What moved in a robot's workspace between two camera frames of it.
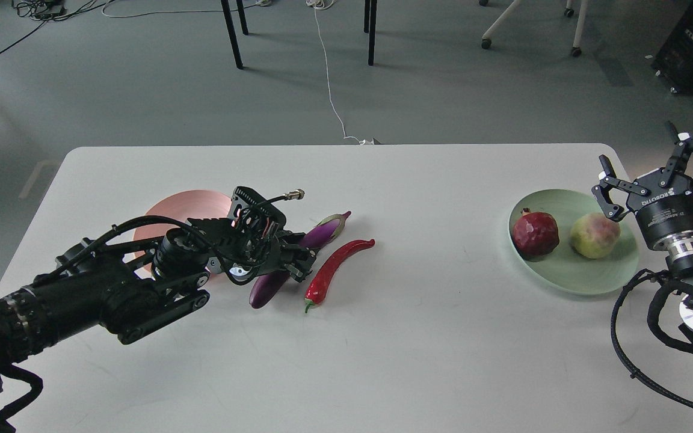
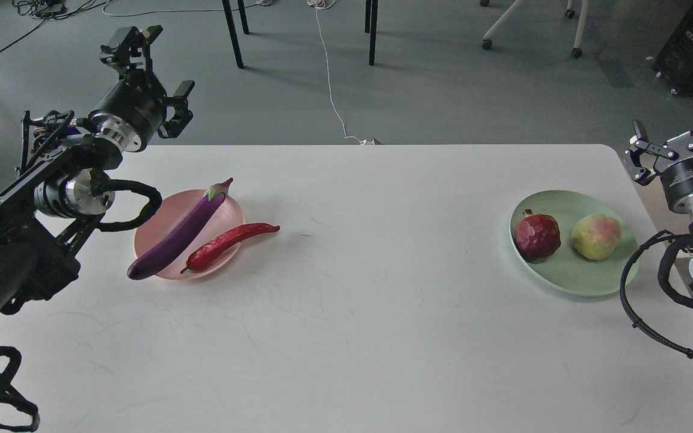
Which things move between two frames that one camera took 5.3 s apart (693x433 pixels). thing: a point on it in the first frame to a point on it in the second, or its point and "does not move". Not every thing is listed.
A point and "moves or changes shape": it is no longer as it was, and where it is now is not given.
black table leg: x=367 y=16 does not move
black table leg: x=372 y=31 does not move
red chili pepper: x=319 y=282 moves or changes shape
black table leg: x=242 y=17 does not move
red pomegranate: x=535 y=233 does not move
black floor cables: x=49 y=10 does not move
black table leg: x=230 y=27 does not move
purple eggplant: x=316 y=237 moves or changes shape
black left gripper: x=243 y=246 to x=133 y=113
